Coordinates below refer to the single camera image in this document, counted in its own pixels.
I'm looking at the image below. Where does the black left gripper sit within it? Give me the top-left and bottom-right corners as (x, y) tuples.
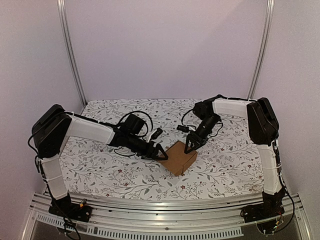
(125, 133), (168, 160)

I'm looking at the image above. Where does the brown cardboard box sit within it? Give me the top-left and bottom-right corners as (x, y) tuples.
(158, 141), (198, 177)

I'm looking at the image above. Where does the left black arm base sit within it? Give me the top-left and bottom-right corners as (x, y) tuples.
(48, 193), (93, 223)

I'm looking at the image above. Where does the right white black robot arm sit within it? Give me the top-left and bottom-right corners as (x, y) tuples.
(184, 94), (283, 196)

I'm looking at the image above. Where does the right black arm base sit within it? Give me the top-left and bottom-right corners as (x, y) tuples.
(240, 188), (285, 223)

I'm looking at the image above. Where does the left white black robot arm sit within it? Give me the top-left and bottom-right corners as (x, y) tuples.
(30, 104), (169, 217)

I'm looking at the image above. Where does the floral patterned table mat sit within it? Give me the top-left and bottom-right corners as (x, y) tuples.
(44, 98), (279, 202)

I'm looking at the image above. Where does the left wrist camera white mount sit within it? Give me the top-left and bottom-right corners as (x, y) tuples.
(146, 127), (163, 143)

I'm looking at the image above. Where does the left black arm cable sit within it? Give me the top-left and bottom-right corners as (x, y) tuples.
(113, 111), (154, 157)

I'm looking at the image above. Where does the aluminium front rail frame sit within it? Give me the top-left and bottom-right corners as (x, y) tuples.
(22, 193), (315, 240)

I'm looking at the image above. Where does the right aluminium frame post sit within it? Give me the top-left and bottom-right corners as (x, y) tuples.
(247, 0), (275, 99)

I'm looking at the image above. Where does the aluminium frame post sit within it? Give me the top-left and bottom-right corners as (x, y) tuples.
(57, 0), (88, 107)
(247, 0), (275, 99)

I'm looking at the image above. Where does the left aluminium frame post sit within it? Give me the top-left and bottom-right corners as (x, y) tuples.
(57, 0), (88, 107)

